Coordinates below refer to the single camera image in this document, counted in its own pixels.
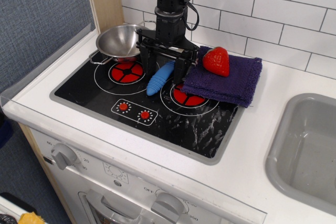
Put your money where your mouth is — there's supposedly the grey sink basin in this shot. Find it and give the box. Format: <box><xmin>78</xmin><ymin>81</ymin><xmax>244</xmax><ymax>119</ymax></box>
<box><xmin>265</xmin><ymin>93</ymin><xmax>335</xmax><ymax>215</ymax></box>

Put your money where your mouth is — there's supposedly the purple cloth napkin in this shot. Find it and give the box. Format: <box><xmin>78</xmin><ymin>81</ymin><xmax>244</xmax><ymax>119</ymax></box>
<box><xmin>182</xmin><ymin>46</ymin><xmax>263</xmax><ymax>108</ymax></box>

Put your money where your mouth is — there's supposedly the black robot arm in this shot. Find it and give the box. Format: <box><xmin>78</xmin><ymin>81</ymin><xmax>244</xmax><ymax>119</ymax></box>
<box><xmin>136</xmin><ymin>0</ymin><xmax>199</xmax><ymax>84</ymax></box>

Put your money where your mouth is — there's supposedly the wooden side post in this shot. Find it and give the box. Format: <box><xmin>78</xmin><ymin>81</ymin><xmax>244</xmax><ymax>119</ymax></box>
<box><xmin>89</xmin><ymin>0</ymin><xmax>124</xmax><ymax>34</ymax></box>

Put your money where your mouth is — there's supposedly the grey right oven knob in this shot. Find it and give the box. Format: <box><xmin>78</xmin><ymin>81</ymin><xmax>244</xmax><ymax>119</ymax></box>
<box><xmin>151</xmin><ymin>193</ymin><xmax>185</xmax><ymax>223</ymax></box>

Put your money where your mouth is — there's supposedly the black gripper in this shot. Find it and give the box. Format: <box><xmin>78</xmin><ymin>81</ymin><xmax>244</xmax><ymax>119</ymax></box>
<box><xmin>136</xmin><ymin>11</ymin><xmax>198</xmax><ymax>84</ymax></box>

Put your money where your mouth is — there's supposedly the oven door handle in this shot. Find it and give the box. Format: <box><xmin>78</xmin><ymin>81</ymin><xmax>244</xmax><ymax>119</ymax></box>
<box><xmin>86</xmin><ymin>190</ymin><xmax>142</xmax><ymax>223</ymax></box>

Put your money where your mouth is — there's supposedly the blue handled metal spoon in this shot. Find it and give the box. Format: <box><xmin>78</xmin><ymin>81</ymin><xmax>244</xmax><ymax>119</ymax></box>
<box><xmin>146</xmin><ymin>61</ymin><xmax>175</xmax><ymax>96</ymax></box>

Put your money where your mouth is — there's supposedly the grey oven knob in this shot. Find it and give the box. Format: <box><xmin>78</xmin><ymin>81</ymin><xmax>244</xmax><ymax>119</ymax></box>
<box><xmin>151</xmin><ymin>193</ymin><xmax>185</xmax><ymax>223</ymax></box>
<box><xmin>51</xmin><ymin>143</ymin><xmax>77</xmax><ymax>170</ymax></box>

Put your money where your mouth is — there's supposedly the steel bowl with handles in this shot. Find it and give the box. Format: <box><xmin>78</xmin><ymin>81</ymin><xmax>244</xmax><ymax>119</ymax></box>
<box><xmin>89</xmin><ymin>20</ymin><xmax>156</xmax><ymax>65</ymax></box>

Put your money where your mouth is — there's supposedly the red toy strawberry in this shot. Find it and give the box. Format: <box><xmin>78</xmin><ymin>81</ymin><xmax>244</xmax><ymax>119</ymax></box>
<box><xmin>202</xmin><ymin>47</ymin><xmax>230</xmax><ymax>77</ymax></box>

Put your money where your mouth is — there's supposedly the black toy stovetop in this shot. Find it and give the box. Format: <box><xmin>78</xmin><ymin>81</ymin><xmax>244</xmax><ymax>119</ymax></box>
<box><xmin>50</xmin><ymin>51</ymin><xmax>244</xmax><ymax>165</ymax></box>

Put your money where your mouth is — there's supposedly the yellow object bottom left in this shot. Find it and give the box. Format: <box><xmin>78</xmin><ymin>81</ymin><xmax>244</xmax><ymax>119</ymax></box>
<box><xmin>18</xmin><ymin>212</ymin><xmax>45</xmax><ymax>224</ymax></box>

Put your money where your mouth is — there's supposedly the grey left oven knob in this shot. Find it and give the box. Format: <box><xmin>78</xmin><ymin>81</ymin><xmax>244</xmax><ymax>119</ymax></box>
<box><xmin>51</xmin><ymin>143</ymin><xmax>77</xmax><ymax>170</ymax></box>

